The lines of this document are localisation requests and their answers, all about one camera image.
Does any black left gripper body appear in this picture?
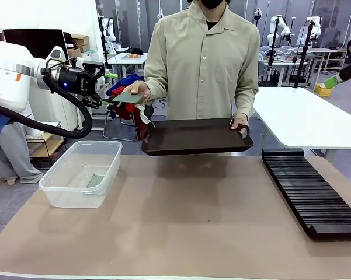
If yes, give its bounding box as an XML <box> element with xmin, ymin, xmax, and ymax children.
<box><xmin>57</xmin><ymin>64</ymin><xmax>92</xmax><ymax>95</ymax></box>

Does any green square PCB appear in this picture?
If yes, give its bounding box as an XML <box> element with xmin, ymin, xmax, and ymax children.
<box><xmin>87</xmin><ymin>173</ymin><xmax>106</xmax><ymax>188</ymax></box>
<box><xmin>112</xmin><ymin>91</ymin><xmax>150</xmax><ymax>105</ymax></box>

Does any dark brown serving tray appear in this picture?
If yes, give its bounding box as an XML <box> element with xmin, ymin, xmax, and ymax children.
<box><xmin>140</xmin><ymin>117</ymin><xmax>255</xmax><ymax>157</ymax></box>

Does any person's right forearm beige sleeve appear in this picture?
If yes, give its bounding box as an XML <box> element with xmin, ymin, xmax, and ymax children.
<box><xmin>144</xmin><ymin>69</ymin><xmax>169</xmax><ymax>100</ymax></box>

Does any person's left forearm beige sleeve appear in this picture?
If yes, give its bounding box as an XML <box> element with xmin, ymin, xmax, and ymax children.
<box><xmin>234</xmin><ymin>81</ymin><xmax>260</xmax><ymax>121</ymax></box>

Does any person's right hand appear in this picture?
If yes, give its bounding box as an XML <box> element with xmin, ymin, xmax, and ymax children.
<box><xmin>124</xmin><ymin>80</ymin><xmax>151</xmax><ymax>100</ymax></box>

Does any person's left hand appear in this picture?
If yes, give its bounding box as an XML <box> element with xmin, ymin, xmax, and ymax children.
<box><xmin>230</xmin><ymin>114</ymin><xmax>250</xmax><ymax>138</ymax></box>

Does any yellow box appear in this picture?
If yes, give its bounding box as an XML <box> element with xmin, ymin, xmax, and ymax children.
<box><xmin>314</xmin><ymin>83</ymin><xmax>335</xmax><ymax>97</ymax></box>

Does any wooden background table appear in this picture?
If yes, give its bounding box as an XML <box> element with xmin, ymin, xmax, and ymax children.
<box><xmin>308</xmin><ymin>47</ymin><xmax>349</xmax><ymax>74</ymax></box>

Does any cardboard box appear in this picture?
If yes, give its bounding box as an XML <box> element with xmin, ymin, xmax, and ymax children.
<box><xmin>67</xmin><ymin>46</ymin><xmax>83</xmax><ymax>60</ymax></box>
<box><xmin>70</xmin><ymin>34</ymin><xmax>90</xmax><ymax>47</ymax></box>

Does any pile of coloured clothes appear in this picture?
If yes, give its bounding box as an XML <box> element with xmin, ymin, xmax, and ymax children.
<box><xmin>106</xmin><ymin>73</ymin><xmax>154</xmax><ymax>127</ymax></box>

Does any white background desk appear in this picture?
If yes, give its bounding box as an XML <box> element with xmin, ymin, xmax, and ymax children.
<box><xmin>107</xmin><ymin>52</ymin><xmax>148</xmax><ymax>77</ymax></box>

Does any white cabinet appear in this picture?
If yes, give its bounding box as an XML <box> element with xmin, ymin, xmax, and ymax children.
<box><xmin>29</xmin><ymin>84</ymin><xmax>86</xmax><ymax>134</ymax></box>

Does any black tripod stand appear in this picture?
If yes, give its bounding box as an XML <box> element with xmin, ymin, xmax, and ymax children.
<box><xmin>293</xmin><ymin>17</ymin><xmax>318</xmax><ymax>89</ymax></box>

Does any white side table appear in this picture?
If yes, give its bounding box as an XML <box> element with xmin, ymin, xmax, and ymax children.
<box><xmin>252</xmin><ymin>86</ymin><xmax>351</xmax><ymax>151</ymax></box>

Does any black monitor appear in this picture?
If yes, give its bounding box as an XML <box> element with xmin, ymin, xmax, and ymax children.
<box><xmin>2</xmin><ymin>29</ymin><xmax>69</xmax><ymax>64</ymax></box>

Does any white background work table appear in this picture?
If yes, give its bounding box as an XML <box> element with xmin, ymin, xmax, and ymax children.
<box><xmin>258</xmin><ymin>51</ymin><xmax>299</xmax><ymax>88</ymax></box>

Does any wood and metal shelf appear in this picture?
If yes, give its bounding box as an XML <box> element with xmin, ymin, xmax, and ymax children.
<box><xmin>25</xmin><ymin>121</ymin><xmax>66</xmax><ymax>170</ymax></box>

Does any clear plastic storage box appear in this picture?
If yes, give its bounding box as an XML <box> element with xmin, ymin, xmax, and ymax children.
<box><xmin>38</xmin><ymin>139</ymin><xmax>123</xmax><ymax>209</ymax></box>

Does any person in grey trousers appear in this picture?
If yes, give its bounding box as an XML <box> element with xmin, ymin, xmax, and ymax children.
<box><xmin>0</xmin><ymin>16</ymin><xmax>44</xmax><ymax>185</ymax></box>

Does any person in beige shirt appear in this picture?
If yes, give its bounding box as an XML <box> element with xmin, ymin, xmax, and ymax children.
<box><xmin>143</xmin><ymin>0</ymin><xmax>261</xmax><ymax>125</ymax></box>

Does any black slotted PCB rack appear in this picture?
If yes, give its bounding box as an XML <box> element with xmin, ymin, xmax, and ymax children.
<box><xmin>261</xmin><ymin>148</ymin><xmax>351</xmax><ymax>241</ymax></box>

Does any black face mask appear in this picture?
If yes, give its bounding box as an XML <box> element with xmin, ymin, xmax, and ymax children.
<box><xmin>199</xmin><ymin>0</ymin><xmax>224</xmax><ymax>10</ymax></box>

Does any black corrugated cable hose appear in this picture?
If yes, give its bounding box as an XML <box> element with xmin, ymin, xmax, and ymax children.
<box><xmin>0</xmin><ymin>68</ymin><xmax>93</xmax><ymax>139</ymax></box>

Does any metal frame chair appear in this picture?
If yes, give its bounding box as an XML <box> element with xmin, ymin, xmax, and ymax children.
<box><xmin>102</xmin><ymin>110</ymin><xmax>140</xmax><ymax>143</ymax></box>

